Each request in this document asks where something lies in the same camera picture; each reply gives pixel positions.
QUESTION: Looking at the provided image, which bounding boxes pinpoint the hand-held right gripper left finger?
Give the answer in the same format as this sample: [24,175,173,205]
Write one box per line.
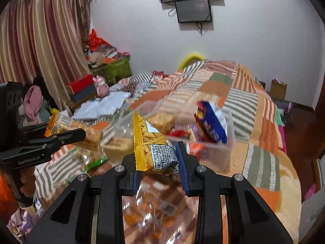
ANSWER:
[24,154,141,244]

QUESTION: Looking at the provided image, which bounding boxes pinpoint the green storage box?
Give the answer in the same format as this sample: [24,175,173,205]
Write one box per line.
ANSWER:
[91,56,133,87]

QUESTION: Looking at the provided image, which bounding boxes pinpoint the white cloth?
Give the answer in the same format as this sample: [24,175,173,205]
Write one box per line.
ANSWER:
[72,91,133,120]

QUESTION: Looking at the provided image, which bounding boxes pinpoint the clear plastic container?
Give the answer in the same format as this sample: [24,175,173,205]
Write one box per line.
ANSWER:
[114,99,234,163]

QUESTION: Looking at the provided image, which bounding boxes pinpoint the blue white snack bag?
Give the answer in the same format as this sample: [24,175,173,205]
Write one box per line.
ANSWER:
[194,100,228,144]

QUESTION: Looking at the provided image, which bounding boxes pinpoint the dark grey box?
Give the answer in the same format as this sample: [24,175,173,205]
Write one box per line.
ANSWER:
[68,84,99,102]

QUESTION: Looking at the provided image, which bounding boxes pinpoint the yellow stick snack packet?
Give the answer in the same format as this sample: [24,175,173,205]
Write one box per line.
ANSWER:
[133,110,180,176]

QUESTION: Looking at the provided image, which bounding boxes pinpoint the brown cardboard box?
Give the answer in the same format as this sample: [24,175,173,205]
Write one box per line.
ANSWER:
[269,78,288,101]

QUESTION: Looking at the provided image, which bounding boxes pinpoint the pile of clothes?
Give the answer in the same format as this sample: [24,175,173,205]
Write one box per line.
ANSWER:
[275,99,295,127]

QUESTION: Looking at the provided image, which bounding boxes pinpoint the checkered patchwork blanket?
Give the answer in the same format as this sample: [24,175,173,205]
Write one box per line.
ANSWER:
[109,70,166,100]

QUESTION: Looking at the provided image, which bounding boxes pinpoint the red plastic bag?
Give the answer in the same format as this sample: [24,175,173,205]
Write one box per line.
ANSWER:
[87,29,113,52]

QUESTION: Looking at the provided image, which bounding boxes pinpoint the striped curtain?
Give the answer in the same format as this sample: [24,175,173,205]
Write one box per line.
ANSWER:
[0,0,95,113]

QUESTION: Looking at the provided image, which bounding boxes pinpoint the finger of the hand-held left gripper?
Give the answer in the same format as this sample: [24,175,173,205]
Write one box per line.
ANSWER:
[18,123,49,139]
[22,128,87,147]

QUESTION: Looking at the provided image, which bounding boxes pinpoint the clear cracker bag green end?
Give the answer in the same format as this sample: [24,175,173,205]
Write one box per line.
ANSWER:
[81,132,135,172]

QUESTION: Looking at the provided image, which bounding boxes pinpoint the brown biscuit packet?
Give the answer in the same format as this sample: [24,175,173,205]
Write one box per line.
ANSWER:
[152,112,176,133]

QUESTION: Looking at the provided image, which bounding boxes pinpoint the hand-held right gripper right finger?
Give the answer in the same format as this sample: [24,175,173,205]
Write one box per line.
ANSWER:
[175,141,294,244]

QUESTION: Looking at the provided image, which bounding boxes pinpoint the patchwork striped bed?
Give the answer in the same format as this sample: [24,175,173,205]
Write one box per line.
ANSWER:
[34,60,303,244]

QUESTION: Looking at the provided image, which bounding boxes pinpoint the small black monitor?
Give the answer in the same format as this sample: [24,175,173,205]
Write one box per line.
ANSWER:
[174,0,213,24]

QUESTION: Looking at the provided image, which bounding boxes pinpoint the orange cracker snack packet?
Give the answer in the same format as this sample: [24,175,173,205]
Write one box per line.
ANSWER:
[45,114,104,151]

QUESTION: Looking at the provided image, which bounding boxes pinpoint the red box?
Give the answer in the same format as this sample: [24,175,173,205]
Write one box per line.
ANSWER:
[66,74,96,95]

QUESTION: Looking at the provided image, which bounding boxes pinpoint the purple snack packet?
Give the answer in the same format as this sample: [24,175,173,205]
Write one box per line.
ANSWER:
[189,124,202,139]

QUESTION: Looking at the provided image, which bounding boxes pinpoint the clear packet orange bites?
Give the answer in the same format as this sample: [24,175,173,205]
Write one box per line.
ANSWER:
[122,175,200,244]

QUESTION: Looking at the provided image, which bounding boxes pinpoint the red snack bag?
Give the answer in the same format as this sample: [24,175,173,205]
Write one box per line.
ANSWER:
[168,129,191,140]
[188,143,208,156]

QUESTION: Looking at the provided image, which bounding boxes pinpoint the pink rabbit toy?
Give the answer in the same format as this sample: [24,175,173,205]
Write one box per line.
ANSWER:
[92,75,110,98]

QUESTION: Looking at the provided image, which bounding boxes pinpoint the pile of papers and boxes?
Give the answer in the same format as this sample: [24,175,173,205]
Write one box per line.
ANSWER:
[85,43,130,68]

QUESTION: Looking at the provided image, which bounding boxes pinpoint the pink garment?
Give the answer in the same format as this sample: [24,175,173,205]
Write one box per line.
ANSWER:
[24,85,45,124]

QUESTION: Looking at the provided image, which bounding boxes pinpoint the yellow foam hoop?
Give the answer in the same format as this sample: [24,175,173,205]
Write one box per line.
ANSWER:
[177,52,207,71]

